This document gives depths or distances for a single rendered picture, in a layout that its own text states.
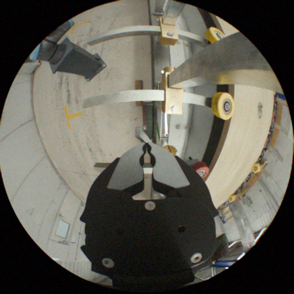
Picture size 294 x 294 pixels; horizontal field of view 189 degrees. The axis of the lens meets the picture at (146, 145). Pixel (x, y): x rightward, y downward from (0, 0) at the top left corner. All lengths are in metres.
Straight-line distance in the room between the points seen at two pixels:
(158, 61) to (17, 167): 2.76
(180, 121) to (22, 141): 2.80
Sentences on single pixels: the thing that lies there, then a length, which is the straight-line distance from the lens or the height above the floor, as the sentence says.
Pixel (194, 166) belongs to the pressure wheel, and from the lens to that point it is 0.34.
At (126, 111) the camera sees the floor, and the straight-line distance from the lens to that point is 1.12.
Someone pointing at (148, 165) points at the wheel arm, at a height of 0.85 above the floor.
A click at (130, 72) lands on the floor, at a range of 1.15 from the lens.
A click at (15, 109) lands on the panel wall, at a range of 2.72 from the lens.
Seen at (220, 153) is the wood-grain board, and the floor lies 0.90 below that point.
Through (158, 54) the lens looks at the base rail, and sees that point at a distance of 0.45.
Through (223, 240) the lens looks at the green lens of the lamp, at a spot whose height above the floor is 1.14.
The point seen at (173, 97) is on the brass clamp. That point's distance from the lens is 0.25.
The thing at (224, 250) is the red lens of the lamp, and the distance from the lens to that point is 0.23.
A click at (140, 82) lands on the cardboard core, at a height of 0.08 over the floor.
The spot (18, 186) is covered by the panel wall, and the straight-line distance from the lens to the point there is 2.72.
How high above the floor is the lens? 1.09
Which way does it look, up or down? 60 degrees down
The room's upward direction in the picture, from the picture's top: 177 degrees clockwise
